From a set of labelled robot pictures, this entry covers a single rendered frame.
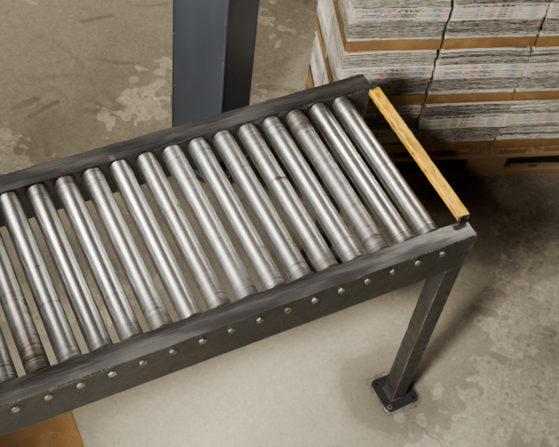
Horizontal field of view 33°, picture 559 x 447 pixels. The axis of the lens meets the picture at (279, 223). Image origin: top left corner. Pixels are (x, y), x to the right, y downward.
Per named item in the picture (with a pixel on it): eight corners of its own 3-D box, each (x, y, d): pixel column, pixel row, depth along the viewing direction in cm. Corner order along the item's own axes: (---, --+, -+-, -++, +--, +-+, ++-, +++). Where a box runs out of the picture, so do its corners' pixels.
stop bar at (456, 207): (378, 90, 242) (380, 85, 240) (469, 218, 220) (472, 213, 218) (367, 94, 241) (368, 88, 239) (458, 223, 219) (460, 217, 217)
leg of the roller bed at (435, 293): (397, 380, 284) (452, 247, 230) (407, 396, 281) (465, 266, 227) (381, 386, 282) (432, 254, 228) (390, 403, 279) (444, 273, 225)
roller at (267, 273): (200, 147, 232) (207, 132, 229) (285, 300, 209) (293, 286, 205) (182, 149, 230) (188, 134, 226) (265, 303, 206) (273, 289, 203)
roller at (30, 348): (-11, 207, 215) (-13, 193, 211) (55, 380, 191) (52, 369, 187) (-33, 214, 214) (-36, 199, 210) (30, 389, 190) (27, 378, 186)
